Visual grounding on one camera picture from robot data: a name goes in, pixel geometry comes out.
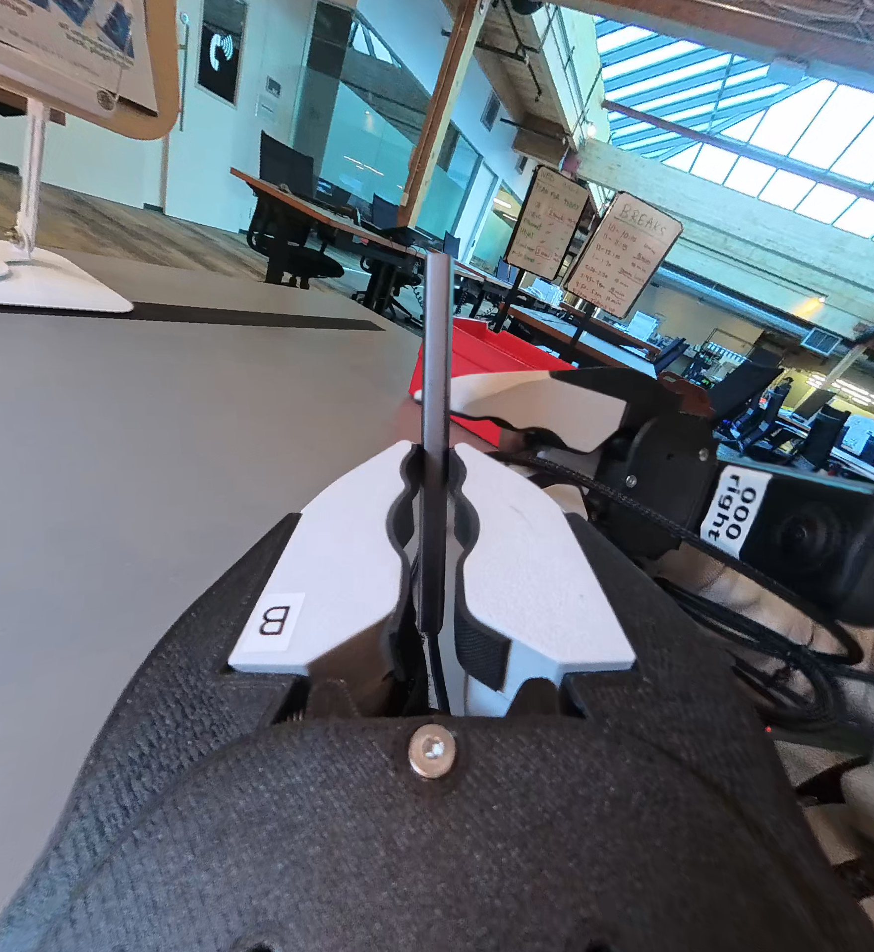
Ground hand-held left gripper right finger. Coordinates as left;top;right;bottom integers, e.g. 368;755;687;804
449;442;639;718

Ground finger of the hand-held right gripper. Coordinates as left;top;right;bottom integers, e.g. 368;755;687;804
448;369;631;456
539;482;588;516

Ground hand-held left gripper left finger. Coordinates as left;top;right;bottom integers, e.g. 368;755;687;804
227;440;417;678

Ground red plastic bin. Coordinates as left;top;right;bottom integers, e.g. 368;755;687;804
407;318;579;449

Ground thin black hub cable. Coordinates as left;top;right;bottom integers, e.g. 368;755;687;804
423;632;454;716

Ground wooden office desk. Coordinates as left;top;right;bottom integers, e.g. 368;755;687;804
230;167;438;298
504;305;661;359

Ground large handwritten whiteboard on stand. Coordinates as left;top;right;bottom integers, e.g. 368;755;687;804
562;192;685;365

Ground small handwritten whiteboard on stand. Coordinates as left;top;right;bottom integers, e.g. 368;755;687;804
492;165;595;332

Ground black tape strip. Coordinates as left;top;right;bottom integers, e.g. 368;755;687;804
110;301;386;332

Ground wooden pillar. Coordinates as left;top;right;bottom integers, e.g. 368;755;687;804
406;0;491;230

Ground black office chair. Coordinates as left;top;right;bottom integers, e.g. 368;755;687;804
247;132;345;290

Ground instruction poster on white stand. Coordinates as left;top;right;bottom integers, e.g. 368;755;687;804
0;0;181;313

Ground black phone sign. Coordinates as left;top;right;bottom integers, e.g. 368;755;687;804
197;0;249;105

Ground black braided cable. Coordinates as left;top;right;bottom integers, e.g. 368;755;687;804
500;452;865;663

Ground black cable bundle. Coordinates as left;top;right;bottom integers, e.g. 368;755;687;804
660;580;874;745

